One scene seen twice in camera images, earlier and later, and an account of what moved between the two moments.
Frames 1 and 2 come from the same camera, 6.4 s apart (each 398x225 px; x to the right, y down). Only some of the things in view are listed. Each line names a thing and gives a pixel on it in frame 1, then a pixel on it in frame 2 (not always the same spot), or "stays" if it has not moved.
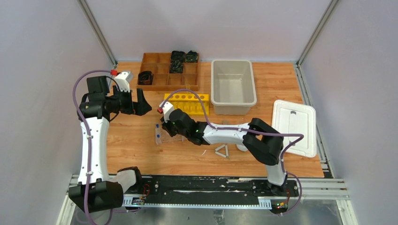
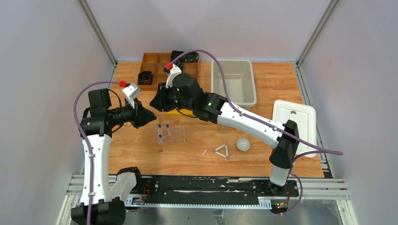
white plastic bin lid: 292,117 stays
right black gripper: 166,125 → 160,102
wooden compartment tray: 159,63 stays
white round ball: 242,147 stays
